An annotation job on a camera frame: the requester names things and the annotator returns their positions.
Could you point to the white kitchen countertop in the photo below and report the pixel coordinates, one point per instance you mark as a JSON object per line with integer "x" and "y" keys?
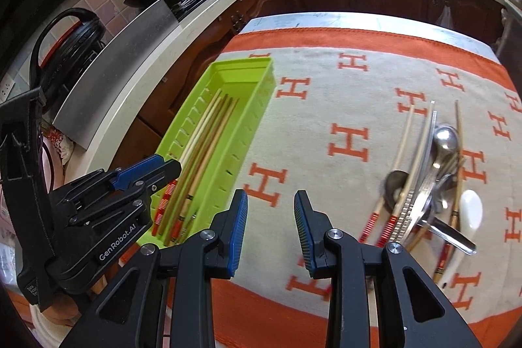
{"x": 159, "y": 75}

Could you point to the white plastic bag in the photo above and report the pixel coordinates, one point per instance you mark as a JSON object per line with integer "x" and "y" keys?
{"x": 444, "y": 20}

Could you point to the black red pressure cooker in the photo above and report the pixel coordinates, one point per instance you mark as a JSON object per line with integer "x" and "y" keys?
{"x": 77, "y": 42}

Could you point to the orange grey printed blanket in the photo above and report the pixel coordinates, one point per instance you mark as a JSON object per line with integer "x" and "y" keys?
{"x": 310, "y": 107}

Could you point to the white ceramic spoon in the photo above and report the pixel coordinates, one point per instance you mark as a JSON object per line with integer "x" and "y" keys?
{"x": 471, "y": 211}

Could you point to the crumpled printed plastic bag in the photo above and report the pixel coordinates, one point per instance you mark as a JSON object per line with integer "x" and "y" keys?
{"x": 61, "y": 146}

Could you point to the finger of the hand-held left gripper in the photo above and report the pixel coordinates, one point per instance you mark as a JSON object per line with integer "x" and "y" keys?
{"x": 136, "y": 170}
{"x": 163, "y": 174}

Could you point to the silver metal chopstick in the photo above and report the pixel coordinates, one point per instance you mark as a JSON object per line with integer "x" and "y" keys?
{"x": 412, "y": 211}
{"x": 405, "y": 215}

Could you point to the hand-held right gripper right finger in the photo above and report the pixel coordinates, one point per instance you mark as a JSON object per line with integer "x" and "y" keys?
{"x": 304, "y": 234}

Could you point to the dark metal spoon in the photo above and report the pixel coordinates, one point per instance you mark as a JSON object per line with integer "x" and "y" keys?
{"x": 394, "y": 187}

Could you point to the white wall socket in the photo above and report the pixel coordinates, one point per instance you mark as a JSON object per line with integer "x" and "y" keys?
{"x": 6, "y": 89}

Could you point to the brown banded bamboo chopstick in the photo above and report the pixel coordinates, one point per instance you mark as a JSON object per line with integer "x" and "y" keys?
{"x": 199, "y": 185}

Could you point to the group of chopsticks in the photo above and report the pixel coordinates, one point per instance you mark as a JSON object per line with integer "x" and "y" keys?
{"x": 200, "y": 132}

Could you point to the large shiny metal spoon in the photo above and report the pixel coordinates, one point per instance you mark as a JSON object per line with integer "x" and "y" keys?
{"x": 446, "y": 138}

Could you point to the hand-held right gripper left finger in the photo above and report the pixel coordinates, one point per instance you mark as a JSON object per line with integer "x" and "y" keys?
{"x": 240, "y": 234}

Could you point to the green plastic utensil tray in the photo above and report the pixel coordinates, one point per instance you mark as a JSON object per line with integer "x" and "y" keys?
{"x": 240, "y": 115}

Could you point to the steel splash guard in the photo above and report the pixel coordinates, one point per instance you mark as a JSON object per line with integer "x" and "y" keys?
{"x": 122, "y": 75}

